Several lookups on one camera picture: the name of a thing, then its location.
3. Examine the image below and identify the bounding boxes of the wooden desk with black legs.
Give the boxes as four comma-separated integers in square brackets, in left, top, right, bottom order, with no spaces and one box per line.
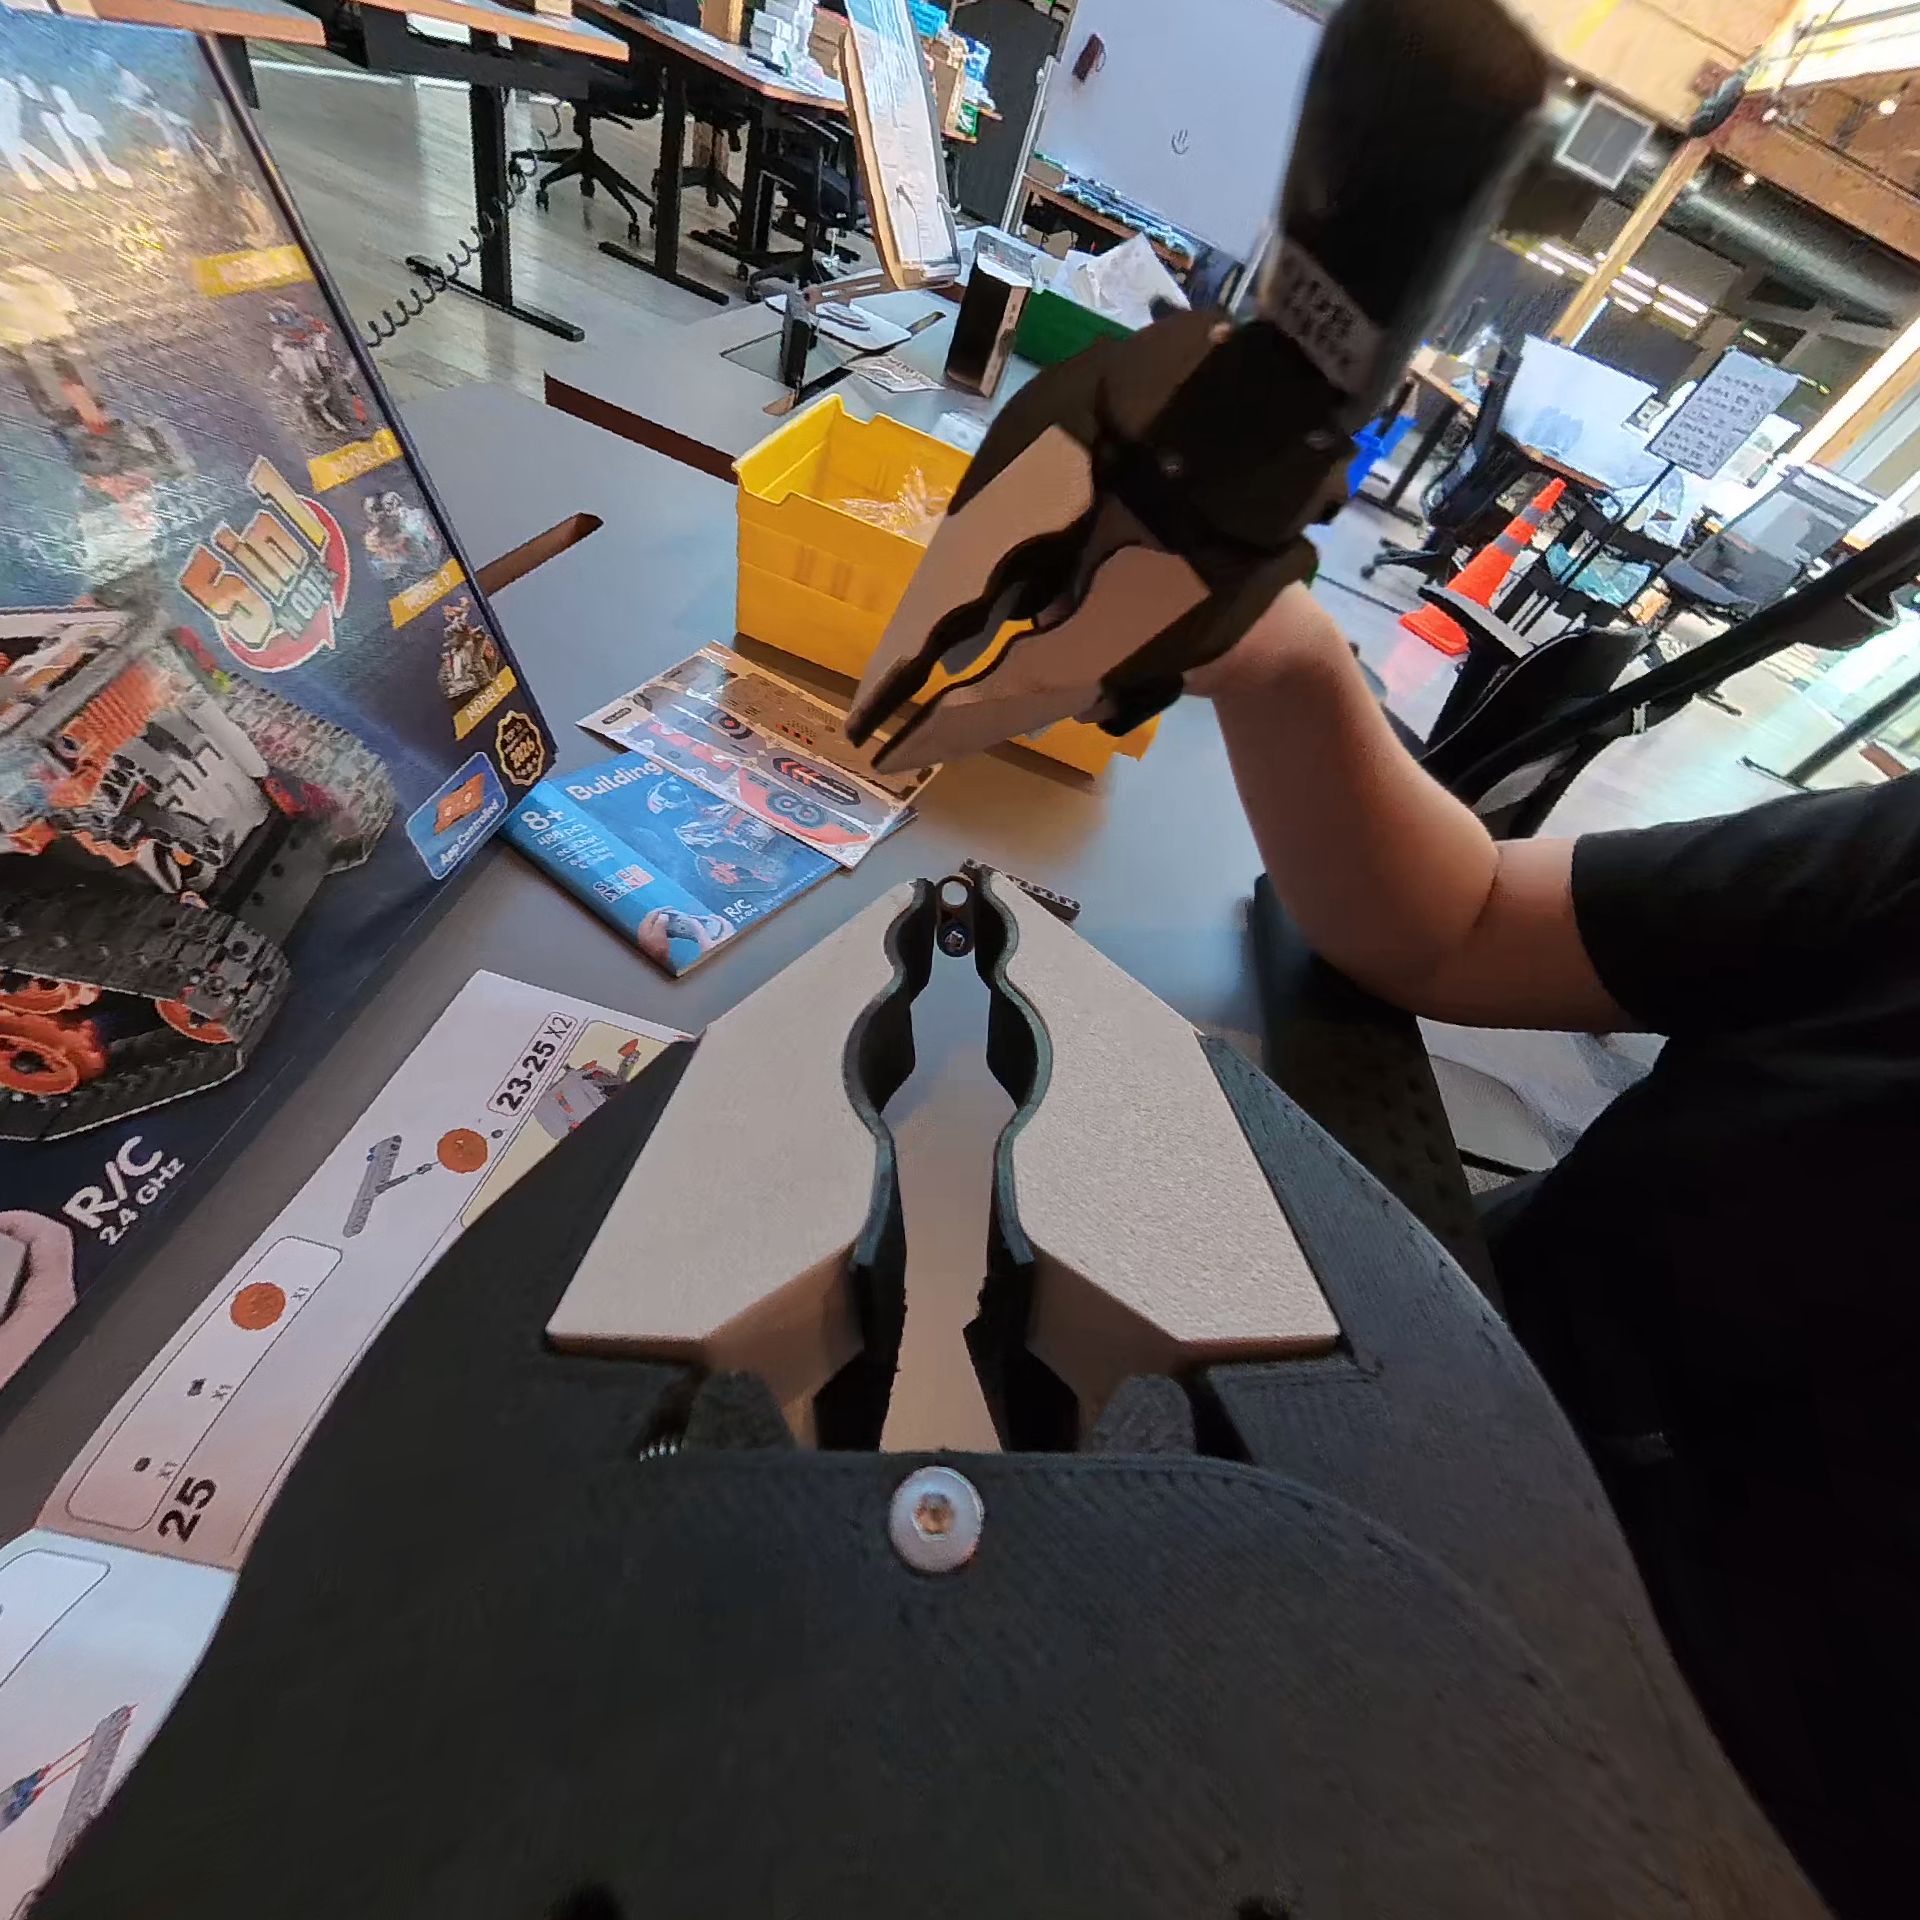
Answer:
[323,0,633,346]

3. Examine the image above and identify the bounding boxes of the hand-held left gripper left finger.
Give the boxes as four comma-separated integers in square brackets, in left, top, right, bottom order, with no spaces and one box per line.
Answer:
[544,882,936,1451]

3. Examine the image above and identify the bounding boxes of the whiteboard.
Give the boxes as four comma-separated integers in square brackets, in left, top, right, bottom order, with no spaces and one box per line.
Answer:
[1036,0,1320,265]

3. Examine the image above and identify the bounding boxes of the white sign on stand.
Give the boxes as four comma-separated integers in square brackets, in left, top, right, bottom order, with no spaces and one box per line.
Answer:
[1641,347,1801,482]

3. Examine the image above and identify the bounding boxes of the small blue booklet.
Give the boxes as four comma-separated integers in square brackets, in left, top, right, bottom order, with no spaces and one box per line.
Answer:
[503,751,840,981]

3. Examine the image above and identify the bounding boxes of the wooden board with paper sheet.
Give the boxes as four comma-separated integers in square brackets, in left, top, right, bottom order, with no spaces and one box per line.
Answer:
[837,0,964,295]

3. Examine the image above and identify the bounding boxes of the sticker sheet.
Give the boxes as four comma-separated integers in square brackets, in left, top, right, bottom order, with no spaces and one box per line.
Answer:
[576,642,944,873]

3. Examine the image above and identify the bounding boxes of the black box with wooden edge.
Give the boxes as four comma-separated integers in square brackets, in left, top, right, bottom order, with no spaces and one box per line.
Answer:
[944,248,1032,400]

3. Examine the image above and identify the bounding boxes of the open instruction booklet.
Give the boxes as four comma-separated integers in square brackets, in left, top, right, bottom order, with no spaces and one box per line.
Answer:
[0,967,700,1920]

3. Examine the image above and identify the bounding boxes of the person's right forearm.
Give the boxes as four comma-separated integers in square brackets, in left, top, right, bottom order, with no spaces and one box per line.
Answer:
[1191,576,1643,1039]

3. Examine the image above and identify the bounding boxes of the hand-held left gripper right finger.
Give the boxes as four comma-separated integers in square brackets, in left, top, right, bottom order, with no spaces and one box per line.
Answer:
[964,873,1341,1451]

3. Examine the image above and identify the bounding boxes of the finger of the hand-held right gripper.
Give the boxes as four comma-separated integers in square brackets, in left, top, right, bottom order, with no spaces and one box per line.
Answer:
[844,427,1104,746]
[871,544,1230,777]

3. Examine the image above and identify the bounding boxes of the dark grey beam piece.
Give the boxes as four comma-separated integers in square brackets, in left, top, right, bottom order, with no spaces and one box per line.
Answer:
[959,858,1081,922]

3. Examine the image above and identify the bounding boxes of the clear plastic bags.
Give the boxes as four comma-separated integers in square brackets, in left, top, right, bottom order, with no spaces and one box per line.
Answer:
[837,463,964,544]

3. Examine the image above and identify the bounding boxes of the yellow bag bin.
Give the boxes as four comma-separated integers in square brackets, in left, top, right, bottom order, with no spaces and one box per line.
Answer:
[732,394,1160,777]

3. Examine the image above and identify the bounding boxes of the black office chair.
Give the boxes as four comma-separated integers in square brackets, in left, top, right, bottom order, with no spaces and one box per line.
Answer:
[1424,516,1920,842]
[1253,877,1494,1308]

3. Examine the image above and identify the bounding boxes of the orange traffic cone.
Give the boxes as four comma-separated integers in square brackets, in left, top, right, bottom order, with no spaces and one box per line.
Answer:
[1400,477,1567,657]

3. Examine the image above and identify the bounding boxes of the green bin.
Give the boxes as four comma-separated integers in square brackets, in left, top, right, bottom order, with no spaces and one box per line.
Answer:
[1020,287,1144,370]

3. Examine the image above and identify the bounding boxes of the blue robot kit box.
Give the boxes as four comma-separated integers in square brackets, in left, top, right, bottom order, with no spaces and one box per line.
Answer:
[0,0,558,1403]

